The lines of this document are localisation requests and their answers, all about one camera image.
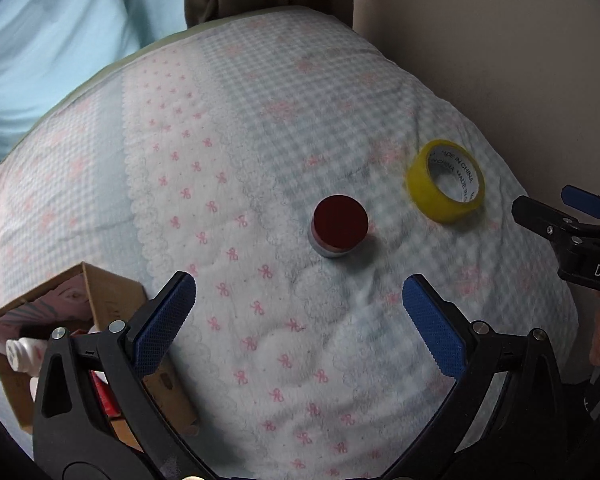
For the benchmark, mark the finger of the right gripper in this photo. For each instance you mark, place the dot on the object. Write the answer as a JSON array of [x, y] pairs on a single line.
[[581, 200], [541, 219]]

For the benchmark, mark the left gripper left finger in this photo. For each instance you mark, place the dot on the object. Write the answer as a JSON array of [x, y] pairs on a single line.
[[73, 437]]

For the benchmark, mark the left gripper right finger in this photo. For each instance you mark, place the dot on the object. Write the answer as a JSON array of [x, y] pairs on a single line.
[[501, 409]]

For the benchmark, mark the red rectangular carton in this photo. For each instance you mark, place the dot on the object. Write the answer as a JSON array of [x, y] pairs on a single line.
[[106, 395]]

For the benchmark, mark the white pill bottle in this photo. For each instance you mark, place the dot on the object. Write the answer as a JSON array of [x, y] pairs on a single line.
[[26, 355]]

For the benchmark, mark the yellow tape roll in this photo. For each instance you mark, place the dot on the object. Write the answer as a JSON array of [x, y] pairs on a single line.
[[445, 182]]

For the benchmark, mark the open cardboard box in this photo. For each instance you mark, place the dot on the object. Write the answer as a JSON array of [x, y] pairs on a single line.
[[85, 300]]

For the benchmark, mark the red lid small jar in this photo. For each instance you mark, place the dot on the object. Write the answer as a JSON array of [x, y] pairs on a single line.
[[339, 224]]

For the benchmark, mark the checkered floral bed sheet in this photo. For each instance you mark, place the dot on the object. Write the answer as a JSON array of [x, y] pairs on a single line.
[[208, 153]]

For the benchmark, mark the light blue hanging cloth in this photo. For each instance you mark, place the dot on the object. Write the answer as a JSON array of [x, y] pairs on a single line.
[[50, 47]]

